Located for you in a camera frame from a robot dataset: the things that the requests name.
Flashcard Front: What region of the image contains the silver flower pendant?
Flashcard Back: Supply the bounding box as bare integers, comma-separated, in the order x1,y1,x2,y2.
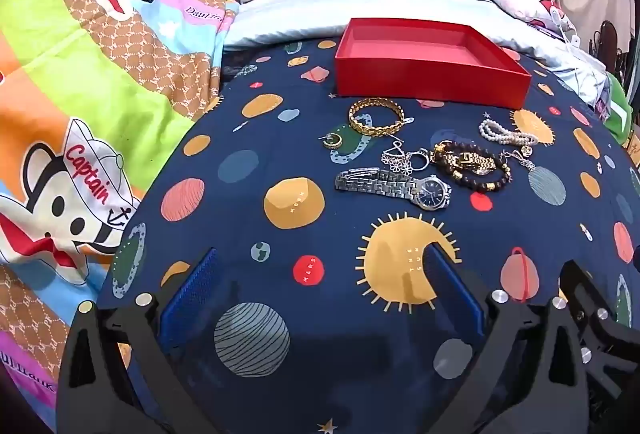
381,139,416,175

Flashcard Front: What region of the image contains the dark wooden chair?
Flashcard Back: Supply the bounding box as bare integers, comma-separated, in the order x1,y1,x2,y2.
587,21,623,64

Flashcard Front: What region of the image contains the gold chain bracelet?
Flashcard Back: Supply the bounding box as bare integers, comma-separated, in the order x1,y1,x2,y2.
348,98,406,136

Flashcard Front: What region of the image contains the green bag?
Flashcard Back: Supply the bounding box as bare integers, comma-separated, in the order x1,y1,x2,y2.
607,74,636,145

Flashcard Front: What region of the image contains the navy planet print blanket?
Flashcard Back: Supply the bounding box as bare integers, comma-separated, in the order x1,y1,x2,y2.
95,34,640,434

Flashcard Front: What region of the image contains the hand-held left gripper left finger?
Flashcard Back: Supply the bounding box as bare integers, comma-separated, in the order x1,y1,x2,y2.
56,248,221,434

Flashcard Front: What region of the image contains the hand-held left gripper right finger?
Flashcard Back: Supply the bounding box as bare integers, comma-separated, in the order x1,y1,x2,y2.
422,244,591,434

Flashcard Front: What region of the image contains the white pillow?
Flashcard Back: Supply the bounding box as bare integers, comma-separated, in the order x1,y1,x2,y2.
222,0,611,79

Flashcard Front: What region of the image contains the silver chain with gold charm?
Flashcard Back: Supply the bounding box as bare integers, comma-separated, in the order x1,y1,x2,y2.
500,144,538,172

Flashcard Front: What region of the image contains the black bead bracelet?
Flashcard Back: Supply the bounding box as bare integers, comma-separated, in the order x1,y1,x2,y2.
432,140,513,193

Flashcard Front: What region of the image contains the cartoon monkey print blanket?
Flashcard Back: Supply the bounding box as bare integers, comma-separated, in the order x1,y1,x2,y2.
0,0,241,430

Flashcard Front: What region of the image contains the silver wristwatch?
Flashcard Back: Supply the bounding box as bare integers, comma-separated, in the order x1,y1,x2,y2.
335,168,452,211

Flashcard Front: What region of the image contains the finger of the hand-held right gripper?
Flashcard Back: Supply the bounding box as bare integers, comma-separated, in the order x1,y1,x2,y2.
557,259,640,397

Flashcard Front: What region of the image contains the red box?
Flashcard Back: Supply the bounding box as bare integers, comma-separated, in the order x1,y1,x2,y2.
334,18,532,109

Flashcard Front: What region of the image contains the white pearl bracelet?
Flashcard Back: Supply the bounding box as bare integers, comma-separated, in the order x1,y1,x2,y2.
478,114,538,147

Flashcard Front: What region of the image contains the gold wristwatch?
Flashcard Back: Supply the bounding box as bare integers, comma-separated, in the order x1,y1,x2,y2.
431,141,501,175

